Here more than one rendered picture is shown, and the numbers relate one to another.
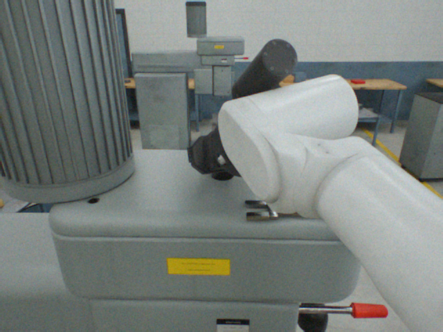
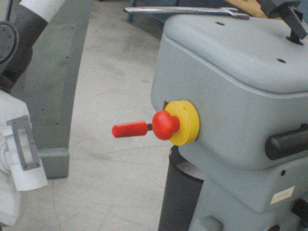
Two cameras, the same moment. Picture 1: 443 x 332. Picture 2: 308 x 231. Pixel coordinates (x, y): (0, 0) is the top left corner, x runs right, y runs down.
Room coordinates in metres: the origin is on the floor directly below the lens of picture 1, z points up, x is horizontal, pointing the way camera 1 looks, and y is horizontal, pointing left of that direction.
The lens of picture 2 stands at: (1.10, -0.80, 2.13)
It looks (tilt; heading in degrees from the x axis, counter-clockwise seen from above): 24 degrees down; 139
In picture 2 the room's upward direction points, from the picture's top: 11 degrees clockwise
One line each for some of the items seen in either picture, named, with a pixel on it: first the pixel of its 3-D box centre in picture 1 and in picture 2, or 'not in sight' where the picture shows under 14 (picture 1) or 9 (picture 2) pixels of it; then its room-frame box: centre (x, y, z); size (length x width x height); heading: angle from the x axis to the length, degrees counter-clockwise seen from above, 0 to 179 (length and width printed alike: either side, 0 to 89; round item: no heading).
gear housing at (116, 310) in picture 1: (201, 271); (285, 144); (0.50, 0.04, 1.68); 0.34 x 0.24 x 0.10; 88
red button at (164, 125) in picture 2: not in sight; (166, 125); (0.49, -0.25, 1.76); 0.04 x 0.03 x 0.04; 178
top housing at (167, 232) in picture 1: (214, 215); (292, 81); (0.50, 0.02, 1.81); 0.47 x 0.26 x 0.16; 88
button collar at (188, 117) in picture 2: not in sight; (180, 122); (0.50, -0.23, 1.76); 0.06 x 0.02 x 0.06; 178
